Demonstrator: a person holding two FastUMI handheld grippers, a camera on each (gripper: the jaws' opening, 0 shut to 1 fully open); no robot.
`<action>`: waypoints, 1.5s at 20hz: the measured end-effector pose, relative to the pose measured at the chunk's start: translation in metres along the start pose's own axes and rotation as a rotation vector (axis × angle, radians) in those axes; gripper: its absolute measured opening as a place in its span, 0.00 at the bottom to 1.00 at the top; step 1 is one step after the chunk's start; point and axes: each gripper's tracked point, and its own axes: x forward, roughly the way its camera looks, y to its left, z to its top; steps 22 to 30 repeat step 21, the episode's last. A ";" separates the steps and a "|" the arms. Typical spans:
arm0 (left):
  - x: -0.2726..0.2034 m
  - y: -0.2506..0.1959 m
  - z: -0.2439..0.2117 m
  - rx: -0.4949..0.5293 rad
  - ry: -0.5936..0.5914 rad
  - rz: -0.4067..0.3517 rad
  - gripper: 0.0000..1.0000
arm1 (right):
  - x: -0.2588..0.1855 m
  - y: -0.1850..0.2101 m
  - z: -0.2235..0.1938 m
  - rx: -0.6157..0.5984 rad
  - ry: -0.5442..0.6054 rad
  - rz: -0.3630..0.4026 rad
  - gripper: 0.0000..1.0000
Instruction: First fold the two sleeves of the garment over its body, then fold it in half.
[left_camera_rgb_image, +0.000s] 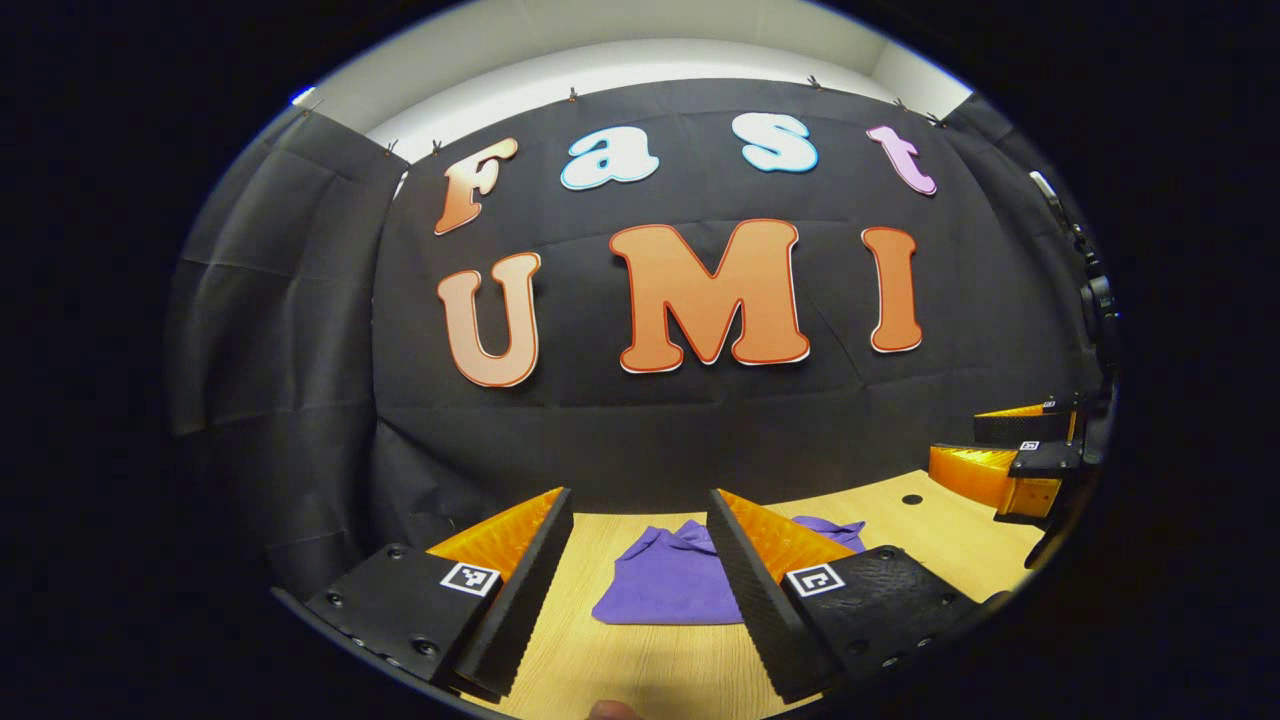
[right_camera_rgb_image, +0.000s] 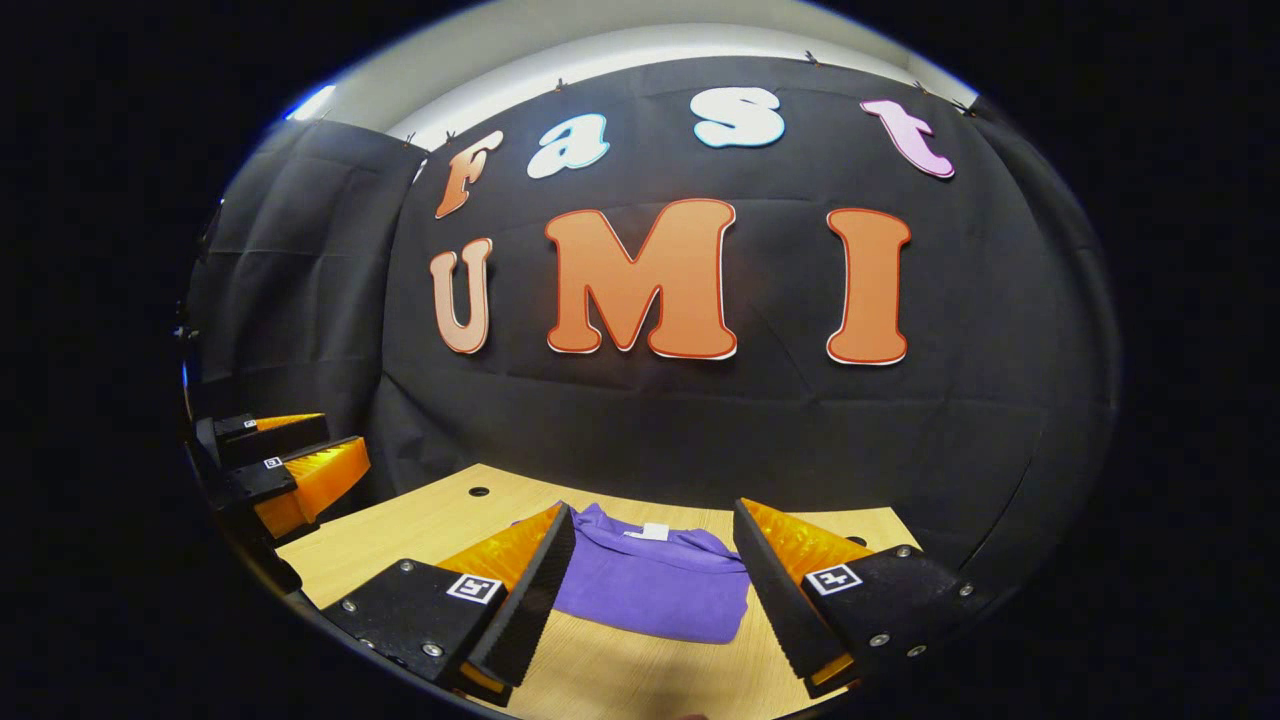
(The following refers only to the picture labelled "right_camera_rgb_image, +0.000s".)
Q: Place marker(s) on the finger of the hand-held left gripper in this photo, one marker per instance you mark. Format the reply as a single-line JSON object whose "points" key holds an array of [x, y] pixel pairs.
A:
{"points": [[270, 438], [320, 475]]}

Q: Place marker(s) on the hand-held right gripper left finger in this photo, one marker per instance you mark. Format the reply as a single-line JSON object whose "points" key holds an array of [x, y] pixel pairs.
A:
{"points": [[530, 610]]}

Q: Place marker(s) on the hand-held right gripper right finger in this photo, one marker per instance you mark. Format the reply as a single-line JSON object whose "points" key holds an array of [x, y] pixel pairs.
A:
{"points": [[780, 610]]}

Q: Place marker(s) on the purple shirt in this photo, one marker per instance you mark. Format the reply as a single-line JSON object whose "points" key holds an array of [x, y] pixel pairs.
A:
{"points": [[650, 590]]}

